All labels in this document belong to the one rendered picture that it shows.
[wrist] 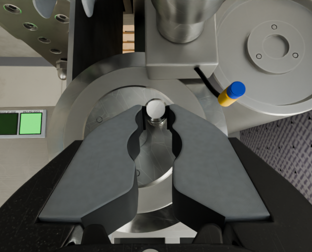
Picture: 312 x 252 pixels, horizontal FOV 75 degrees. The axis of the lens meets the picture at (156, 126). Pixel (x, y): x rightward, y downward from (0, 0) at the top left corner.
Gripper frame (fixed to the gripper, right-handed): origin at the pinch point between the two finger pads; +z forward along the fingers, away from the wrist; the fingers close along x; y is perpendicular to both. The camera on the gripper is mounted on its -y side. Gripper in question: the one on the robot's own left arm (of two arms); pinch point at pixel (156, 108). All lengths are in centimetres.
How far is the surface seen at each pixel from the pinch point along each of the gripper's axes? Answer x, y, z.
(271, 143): 15.9, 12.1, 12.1
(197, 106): 3.2, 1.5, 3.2
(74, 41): -7.6, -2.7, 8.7
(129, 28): -27, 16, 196
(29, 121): -32.3, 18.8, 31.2
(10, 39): -163, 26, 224
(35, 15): -20.5, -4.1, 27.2
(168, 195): 0.7, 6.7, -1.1
